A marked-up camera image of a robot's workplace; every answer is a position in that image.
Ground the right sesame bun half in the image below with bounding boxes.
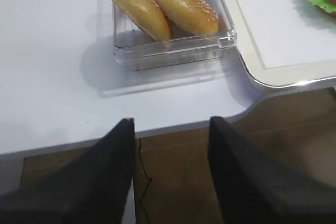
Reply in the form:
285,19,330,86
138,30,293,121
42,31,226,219
156,0,219,36

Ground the thin black cable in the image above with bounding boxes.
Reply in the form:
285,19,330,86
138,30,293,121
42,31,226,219
138,137,153,224

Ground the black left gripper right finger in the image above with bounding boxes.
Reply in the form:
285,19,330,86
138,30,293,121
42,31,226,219
208,116,335,223

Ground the sesame bun half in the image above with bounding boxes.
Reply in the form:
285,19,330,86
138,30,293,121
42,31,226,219
112,0,172,41
156,0,219,36

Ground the left sesame bun half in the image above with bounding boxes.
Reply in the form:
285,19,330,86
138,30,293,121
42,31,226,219
112,0,172,41

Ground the white tray liner paper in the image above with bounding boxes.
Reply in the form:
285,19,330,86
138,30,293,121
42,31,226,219
237,0,335,68

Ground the clear plastic bun container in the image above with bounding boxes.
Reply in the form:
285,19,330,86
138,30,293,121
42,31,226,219
101,0,237,97

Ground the white serving tray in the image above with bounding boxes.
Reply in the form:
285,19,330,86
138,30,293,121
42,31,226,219
225,0,335,89

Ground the bottom burger bun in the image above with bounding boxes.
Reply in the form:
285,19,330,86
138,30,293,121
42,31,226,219
319,7,336,18

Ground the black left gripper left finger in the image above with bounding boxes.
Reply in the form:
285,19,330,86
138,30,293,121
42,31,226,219
1,119,135,223

